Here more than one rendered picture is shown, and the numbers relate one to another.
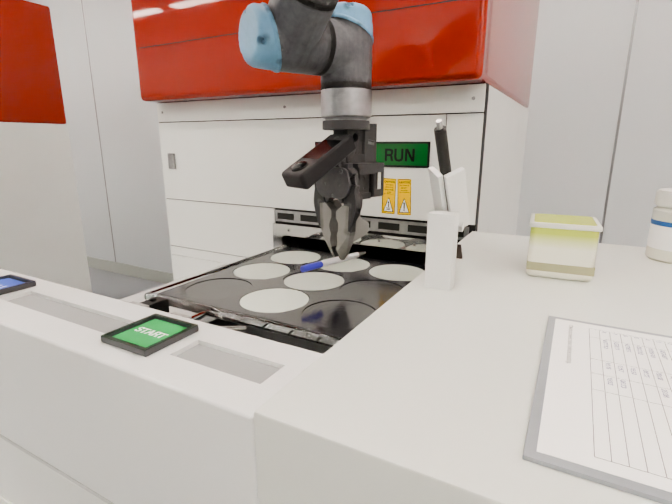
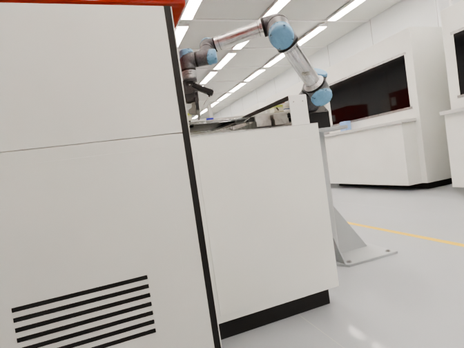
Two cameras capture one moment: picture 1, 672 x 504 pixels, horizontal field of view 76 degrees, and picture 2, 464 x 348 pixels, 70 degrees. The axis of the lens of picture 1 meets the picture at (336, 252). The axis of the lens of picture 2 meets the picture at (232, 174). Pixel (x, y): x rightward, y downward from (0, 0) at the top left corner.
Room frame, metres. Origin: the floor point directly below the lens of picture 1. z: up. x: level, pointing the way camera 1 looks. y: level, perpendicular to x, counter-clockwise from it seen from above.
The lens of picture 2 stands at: (1.90, 1.26, 0.71)
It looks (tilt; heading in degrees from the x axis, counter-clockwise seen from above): 2 degrees down; 222
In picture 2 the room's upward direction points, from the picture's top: 8 degrees counter-clockwise
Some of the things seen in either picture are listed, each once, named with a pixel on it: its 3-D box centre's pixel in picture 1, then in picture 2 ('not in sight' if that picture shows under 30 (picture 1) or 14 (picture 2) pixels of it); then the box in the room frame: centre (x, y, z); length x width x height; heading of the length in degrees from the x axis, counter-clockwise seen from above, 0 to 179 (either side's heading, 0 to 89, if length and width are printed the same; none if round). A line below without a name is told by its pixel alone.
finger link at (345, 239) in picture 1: (355, 230); not in sight; (0.67, -0.03, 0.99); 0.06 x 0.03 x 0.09; 135
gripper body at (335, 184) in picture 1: (349, 161); (190, 91); (0.69, -0.02, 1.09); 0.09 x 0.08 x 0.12; 135
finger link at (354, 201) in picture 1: (347, 203); not in sight; (0.65, -0.02, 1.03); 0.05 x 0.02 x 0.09; 45
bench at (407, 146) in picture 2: not in sight; (381, 119); (-3.43, -0.33, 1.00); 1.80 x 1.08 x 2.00; 61
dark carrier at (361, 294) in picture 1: (313, 281); (202, 127); (0.69, 0.04, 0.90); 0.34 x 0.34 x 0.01; 61
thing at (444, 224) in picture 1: (446, 226); (206, 108); (0.48, -0.12, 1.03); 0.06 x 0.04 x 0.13; 151
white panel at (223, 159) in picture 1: (292, 189); (160, 97); (0.98, 0.10, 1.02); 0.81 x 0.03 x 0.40; 61
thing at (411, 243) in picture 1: (359, 253); not in sight; (0.88, -0.05, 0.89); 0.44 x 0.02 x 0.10; 61
